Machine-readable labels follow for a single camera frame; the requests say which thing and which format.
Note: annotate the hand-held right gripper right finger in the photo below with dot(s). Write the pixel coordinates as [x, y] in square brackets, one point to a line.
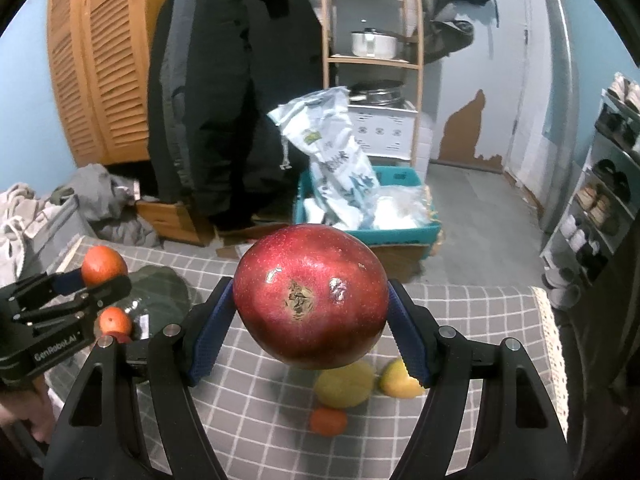
[412, 345]

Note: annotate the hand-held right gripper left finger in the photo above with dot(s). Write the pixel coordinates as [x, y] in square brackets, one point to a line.
[210, 340]

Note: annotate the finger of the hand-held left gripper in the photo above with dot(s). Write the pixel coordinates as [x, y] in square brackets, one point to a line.
[107, 292]
[67, 281]

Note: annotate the small orange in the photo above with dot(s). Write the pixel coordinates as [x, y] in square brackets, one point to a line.
[115, 321]
[328, 421]

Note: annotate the yellow fruit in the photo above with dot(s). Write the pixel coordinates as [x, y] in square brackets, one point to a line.
[395, 385]

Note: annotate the green glass bowl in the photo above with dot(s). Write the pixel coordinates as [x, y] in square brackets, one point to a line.
[160, 290]

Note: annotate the yellow pear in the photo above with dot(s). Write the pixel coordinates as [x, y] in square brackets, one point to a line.
[345, 385]

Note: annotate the red apple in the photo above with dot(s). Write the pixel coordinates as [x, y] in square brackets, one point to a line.
[310, 300]

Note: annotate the person's left hand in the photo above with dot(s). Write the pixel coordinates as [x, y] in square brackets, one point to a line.
[25, 412]

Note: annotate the white fleece blanket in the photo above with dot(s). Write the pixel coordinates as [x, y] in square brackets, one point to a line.
[20, 220]

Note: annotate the large cardboard box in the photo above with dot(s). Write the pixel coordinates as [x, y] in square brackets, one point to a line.
[400, 260]

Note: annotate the grey clothes pile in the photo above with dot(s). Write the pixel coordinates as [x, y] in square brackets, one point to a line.
[105, 200]

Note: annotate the wooden drawer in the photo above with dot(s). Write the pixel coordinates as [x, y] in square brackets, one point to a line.
[170, 222]

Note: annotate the grey checked tablecloth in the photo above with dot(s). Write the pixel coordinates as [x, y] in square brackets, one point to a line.
[280, 410]

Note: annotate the teal box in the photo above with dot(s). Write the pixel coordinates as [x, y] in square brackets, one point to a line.
[400, 236]

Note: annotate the clear plastic bag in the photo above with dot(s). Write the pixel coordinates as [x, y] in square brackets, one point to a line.
[405, 210]

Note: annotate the printed white rice bag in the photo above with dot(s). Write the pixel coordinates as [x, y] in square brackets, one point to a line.
[330, 160]

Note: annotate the white lattice basket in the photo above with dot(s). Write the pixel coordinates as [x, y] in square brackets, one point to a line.
[382, 132]

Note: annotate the grey jacket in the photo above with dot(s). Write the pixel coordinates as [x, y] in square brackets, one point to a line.
[175, 85]

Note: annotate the grey shoe rack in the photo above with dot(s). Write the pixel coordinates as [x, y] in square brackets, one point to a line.
[590, 210]

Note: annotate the wooden louvered wardrobe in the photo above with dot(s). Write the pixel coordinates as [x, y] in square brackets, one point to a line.
[100, 60]

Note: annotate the group of shoes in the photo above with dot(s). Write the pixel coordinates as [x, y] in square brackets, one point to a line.
[600, 200]

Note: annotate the black hooded coat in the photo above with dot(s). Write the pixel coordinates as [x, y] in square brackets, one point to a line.
[240, 85]

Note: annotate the steel steamer pot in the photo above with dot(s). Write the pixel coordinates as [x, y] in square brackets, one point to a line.
[375, 94]

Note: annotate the grey door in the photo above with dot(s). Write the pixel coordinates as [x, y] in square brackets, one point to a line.
[475, 85]

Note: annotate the metal pipe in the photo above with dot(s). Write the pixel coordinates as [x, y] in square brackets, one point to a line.
[560, 110]

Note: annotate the white pot with lid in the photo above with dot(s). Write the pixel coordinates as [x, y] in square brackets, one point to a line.
[375, 44]

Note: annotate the bamboo shelf unit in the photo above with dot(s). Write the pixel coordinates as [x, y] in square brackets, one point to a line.
[417, 35]

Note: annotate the hanging grey-green bag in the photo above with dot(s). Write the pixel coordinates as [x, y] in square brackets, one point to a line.
[447, 35]

